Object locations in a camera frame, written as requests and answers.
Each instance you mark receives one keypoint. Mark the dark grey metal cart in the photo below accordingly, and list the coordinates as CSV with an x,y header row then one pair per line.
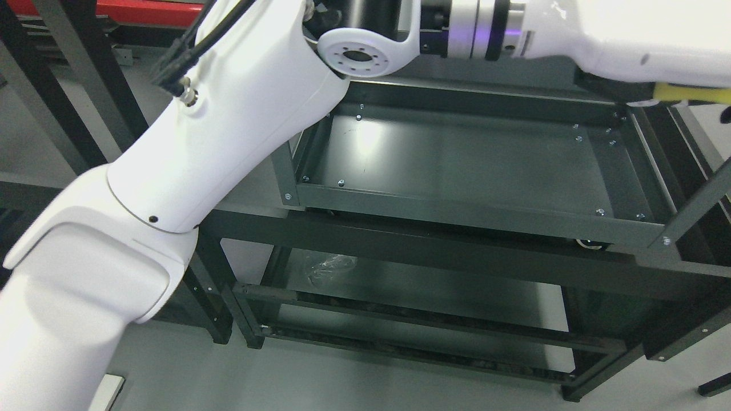
x,y
511,162

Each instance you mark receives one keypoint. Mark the red metal beam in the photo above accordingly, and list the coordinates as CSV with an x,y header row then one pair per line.
x,y
155,13

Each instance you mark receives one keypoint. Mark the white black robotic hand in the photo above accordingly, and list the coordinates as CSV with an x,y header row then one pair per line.
x,y
623,48

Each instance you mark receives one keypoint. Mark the clear crumpled plastic bag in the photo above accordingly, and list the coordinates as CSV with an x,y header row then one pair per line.
x,y
320,268

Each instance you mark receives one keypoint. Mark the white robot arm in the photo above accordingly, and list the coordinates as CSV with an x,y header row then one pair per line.
x,y
113,246

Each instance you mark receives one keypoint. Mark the green yellow sponge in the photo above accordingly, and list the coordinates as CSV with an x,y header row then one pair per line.
x,y
668,92

